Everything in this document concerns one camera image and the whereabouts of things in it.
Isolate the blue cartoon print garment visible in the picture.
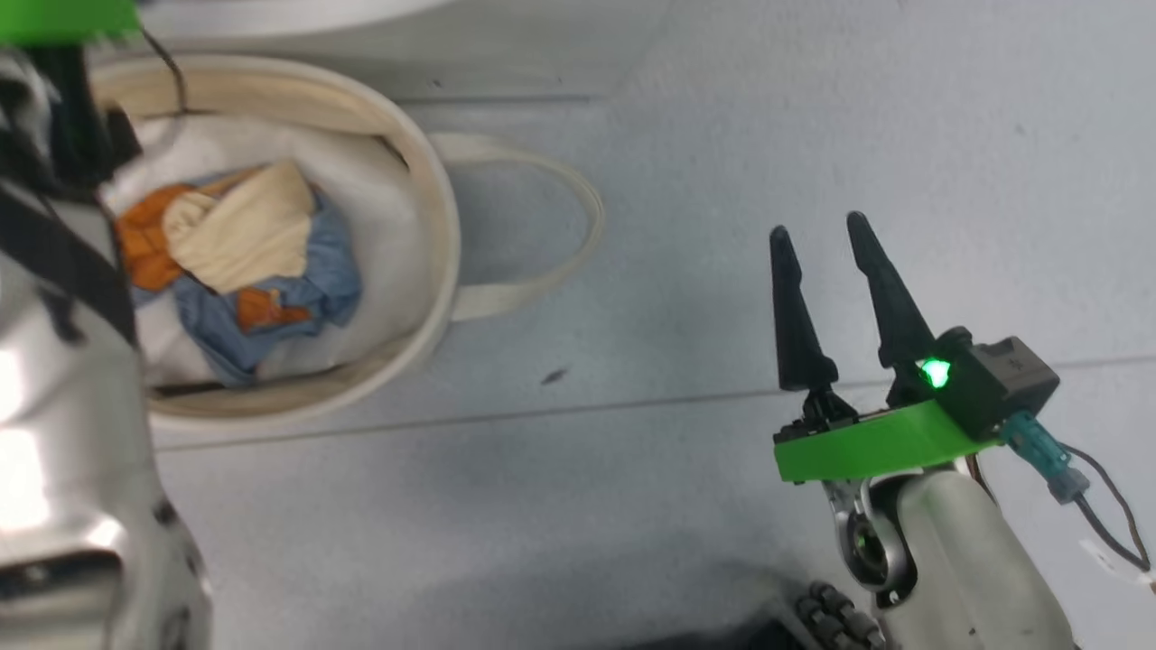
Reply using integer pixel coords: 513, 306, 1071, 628
117, 167, 364, 389

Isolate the cream beige garment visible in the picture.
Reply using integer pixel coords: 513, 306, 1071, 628
163, 161, 317, 294

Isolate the black cable with teal connector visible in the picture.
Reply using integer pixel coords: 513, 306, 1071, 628
1001, 411, 1156, 588

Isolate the white front-load washing machine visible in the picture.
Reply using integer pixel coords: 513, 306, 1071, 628
135, 0, 674, 102

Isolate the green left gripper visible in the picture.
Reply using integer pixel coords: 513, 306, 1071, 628
0, 0, 141, 46

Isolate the cream canvas laundry basket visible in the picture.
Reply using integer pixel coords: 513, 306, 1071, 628
86, 52, 606, 432

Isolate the white cloth basket filler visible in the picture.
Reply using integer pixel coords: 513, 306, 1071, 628
99, 113, 425, 385

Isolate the black ribbed cable conduit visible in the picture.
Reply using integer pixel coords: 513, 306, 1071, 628
793, 580, 888, 650

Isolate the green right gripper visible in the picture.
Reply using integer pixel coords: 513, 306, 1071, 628
769, 212, 1003, 485

